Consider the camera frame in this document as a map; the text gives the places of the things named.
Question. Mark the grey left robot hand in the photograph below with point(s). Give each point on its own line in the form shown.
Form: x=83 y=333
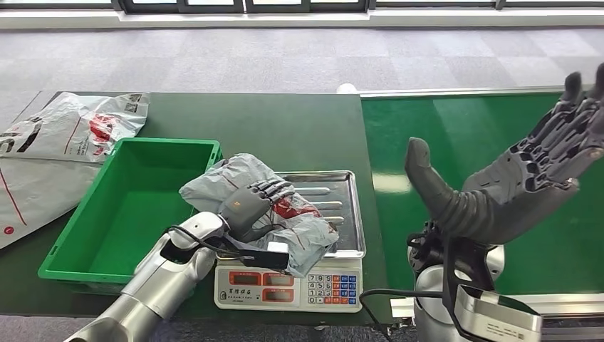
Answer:
x=245 y=210

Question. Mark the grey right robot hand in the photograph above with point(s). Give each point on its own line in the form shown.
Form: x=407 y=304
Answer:
x=533 y=174

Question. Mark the grey courier package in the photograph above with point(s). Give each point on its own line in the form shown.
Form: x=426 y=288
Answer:
x=226 y=177

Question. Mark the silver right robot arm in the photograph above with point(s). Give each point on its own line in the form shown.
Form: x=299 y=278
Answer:
x=429 y=288

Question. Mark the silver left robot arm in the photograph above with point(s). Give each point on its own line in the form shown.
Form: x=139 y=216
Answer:
x=160 y=278

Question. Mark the green conveyor belt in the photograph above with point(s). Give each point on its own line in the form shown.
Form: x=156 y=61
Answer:
x=472 y=132

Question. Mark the white conveyor roller end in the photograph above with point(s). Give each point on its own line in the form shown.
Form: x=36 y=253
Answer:
x=347 y=88

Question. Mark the steel scale tray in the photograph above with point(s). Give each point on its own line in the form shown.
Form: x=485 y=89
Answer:
x=342 y=207

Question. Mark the white electronic scale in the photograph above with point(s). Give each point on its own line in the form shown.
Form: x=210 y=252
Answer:
x=288 y=297

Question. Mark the green plastic bin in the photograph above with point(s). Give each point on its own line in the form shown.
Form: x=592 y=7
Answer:
x=132 y=212

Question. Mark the white printed courier bag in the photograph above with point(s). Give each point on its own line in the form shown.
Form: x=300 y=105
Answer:
x=61 y=127

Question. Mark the white courier bag red line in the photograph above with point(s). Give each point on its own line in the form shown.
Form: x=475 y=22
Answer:
x=42 y=193

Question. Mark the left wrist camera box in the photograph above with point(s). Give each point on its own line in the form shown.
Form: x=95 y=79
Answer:
x=269 y=259

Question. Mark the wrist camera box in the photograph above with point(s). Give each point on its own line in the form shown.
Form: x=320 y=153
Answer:
x=269 y=259
x=495 y=318

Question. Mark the metal conveyor frame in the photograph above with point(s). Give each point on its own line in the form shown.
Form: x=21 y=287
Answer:
x=448 y=91

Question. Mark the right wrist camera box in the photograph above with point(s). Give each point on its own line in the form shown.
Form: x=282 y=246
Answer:
x=495 y=318

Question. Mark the black window frame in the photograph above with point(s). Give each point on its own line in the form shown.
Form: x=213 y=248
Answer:
x=245 y=5

